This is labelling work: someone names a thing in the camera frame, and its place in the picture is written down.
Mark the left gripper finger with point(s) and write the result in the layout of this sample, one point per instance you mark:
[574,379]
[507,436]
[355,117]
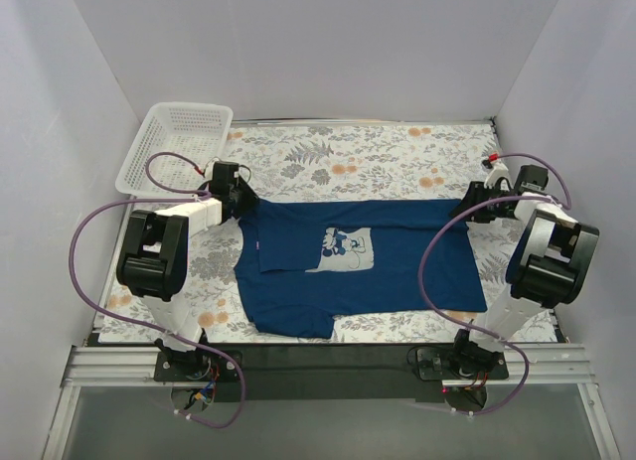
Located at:
[243,207]
[248,195]

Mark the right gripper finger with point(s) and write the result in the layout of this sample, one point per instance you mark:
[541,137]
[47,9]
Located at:
[469,211]
[476,194]

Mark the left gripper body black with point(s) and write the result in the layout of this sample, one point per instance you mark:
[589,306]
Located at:
[243,198]

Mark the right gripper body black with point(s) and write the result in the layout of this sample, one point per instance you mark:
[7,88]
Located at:
[473,208]

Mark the blue t shirt cartoon print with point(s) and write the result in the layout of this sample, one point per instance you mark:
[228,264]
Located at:
[304,264]

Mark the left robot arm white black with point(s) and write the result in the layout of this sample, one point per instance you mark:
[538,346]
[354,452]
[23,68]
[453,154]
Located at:
[153,261]

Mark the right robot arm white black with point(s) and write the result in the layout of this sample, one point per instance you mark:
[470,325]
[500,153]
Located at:
[547,267]

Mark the white plastic perforated basket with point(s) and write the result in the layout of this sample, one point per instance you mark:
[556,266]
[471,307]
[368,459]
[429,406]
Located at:
[197,131]

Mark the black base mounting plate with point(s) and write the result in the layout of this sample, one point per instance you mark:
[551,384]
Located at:
[327,371]

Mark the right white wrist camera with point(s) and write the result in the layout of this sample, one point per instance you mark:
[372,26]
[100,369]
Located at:
[497,171]

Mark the aluminium frame rail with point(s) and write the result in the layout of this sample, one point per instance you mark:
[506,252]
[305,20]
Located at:
[550,363]

